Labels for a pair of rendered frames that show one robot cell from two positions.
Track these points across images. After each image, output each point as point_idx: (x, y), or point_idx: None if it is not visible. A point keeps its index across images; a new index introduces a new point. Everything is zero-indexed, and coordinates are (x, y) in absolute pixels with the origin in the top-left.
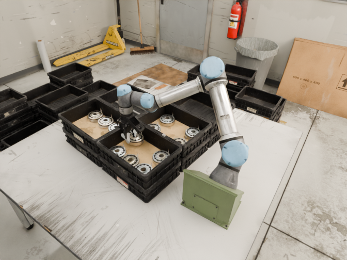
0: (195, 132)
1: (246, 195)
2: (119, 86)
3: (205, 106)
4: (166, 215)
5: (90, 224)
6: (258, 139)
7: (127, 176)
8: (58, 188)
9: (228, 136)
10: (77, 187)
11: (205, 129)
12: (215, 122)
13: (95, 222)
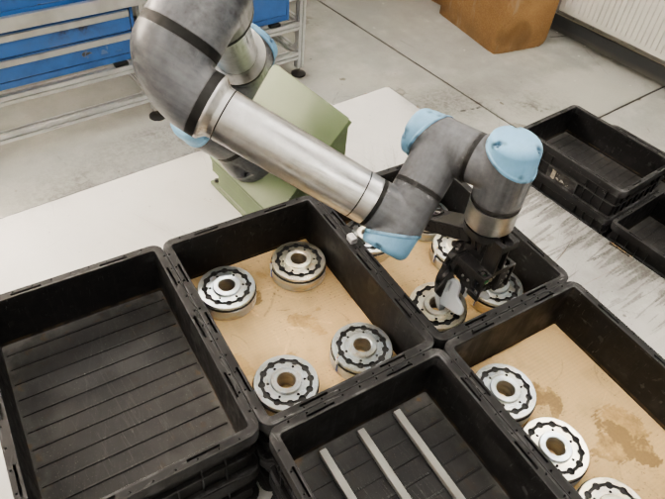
0: (222, 278)
1: (188, 190)
2: (536, 143)
3: (37, 456)
4: None
5: (534, 233)
6: None
7: None
8: (637, 331)
9: (252, 31)
10: None
11: (205, 228)
12: (145, 247)
13: (524, 234)
